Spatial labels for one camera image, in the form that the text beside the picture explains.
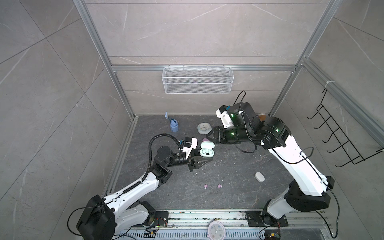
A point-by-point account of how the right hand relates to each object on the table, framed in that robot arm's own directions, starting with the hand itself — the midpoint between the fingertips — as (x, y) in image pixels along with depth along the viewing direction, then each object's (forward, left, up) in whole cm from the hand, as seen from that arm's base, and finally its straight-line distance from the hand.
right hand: (209, 136), depth 61 cm
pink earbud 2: (-9, -7, -37) cm, 39 cm away
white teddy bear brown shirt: (+36, -43, -27) cm, 62 cm away
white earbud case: (-5, -32, -37) cm, 49 cm away
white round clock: (-30, -3, -35) cm, 46 cm away
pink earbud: (-9, +1, -37) cm, 38 cm away
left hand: (-5, -1, -5) cm, 7 cm away
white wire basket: (+54, +3, -8) cm, 54 cm away
